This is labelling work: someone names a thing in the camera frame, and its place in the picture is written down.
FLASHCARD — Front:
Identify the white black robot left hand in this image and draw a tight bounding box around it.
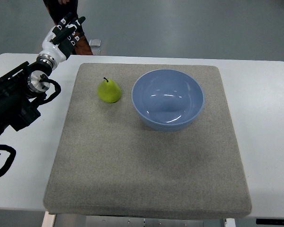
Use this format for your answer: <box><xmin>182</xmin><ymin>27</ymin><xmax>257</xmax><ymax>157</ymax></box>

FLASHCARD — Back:
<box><xmin>38</xmin><ymin>13</ymin><xmax>86</xmax><ymax>68</ymax></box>

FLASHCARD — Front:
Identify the metal table frame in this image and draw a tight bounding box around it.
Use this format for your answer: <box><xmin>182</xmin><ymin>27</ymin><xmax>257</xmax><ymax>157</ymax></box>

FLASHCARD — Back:
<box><xmin>42</xmin><ymin>212</ymin><xmax>236</xmax><ymax>227</ymax></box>

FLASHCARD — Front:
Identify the grey fabric mat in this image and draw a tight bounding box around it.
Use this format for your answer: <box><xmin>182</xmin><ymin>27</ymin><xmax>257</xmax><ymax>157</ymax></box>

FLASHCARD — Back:
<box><xmin>44</xmin><ymin>63</ymin><xmax>252</xmax><ymax>219</ymax></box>

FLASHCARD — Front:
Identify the black braided cable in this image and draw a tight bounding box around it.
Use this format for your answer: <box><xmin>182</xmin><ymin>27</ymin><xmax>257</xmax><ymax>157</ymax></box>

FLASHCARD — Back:
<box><xmin>0</xmin><ymin>143</ymin><xmax>17</xmax><ymax>180</ymax></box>

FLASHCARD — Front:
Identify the green pear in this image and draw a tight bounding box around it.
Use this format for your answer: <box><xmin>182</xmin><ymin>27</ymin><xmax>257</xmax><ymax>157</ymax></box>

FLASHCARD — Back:
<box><xmin>97</xmin><ymin>77</ymin><xmax>122</xmax><ymax>103</ymax></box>

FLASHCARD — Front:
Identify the blue bowl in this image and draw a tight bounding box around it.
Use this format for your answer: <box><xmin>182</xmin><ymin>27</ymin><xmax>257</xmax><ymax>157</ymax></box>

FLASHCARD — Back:
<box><xmin>131</xmin><ymin>69</ymin><xmax>205</xmax><ymax>131</ymax></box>

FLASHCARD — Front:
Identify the silver floor plate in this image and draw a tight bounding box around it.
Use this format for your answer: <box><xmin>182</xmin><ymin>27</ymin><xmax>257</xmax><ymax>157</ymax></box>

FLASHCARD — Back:
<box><xmin>89</xmin><ymin>39</ymin><xmax>101</xmax><ymax>47</ymax></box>

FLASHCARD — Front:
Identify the person in dark clothes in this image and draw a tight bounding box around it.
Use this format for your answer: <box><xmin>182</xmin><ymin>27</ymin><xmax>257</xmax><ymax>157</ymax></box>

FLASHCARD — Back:
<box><xmin>44</xmin><ymin>0</ymin><xmax>93</xmax><ymax>58</ymax></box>

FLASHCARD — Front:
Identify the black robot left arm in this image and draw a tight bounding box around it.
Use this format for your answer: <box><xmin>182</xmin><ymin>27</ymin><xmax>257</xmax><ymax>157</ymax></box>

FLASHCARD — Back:
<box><xmin>0</xmin><ymin>53</ymin><xmax>61</xmax><ymax>136</ymax></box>

